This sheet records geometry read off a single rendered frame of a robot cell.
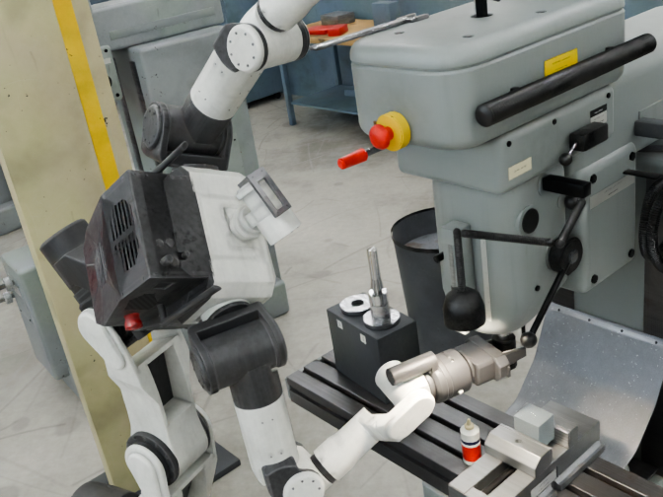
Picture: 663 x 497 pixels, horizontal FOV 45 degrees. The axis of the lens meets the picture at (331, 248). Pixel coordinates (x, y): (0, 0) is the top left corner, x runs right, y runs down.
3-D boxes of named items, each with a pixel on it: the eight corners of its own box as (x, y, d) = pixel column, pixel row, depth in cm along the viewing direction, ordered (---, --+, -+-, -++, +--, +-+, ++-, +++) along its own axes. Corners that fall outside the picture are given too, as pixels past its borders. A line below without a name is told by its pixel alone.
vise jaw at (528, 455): (535, 478, 155) (534, 462, 153) (484, 453, 164) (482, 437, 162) (552, 462, 158) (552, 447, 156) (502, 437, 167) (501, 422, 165)
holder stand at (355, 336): (386, 405, 195) (376, 335, 186) (335, 369, 212) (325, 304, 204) (424, 384, 200) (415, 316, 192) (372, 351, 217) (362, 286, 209)
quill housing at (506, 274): (516, 354, 144) (506, 189, 131) (432, 320, 159) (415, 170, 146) (577, 310, 155) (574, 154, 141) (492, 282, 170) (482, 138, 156)
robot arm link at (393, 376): (455, 407, 154) (404, 430, 150) (424, 376, 162) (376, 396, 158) (454, 362, 148) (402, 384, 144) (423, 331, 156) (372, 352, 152)
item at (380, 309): (388, 310, 196) (385, 288, 194) (393, 319, 192) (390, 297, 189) (369, 314, 196) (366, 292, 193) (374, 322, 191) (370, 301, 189)
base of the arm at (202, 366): (209, 410, 139) (207, 379, 130) (182, 352, 146) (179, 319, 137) (287, 379, 144) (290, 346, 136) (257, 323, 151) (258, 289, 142)
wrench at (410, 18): (320, 51, 125) (319, 46, 125) (305, 50, 128) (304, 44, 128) (429, 18, 138) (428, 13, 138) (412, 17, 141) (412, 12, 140)
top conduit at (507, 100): (493, 129, 115) (491, 106, 114) (471, 125, 118) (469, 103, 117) (657, 53, 140) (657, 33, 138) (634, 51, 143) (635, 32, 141)
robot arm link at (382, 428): (441, 406, 150) (389, 455, 149) (416, 379, 157) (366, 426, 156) (427, 390, 146) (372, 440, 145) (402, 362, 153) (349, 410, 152)
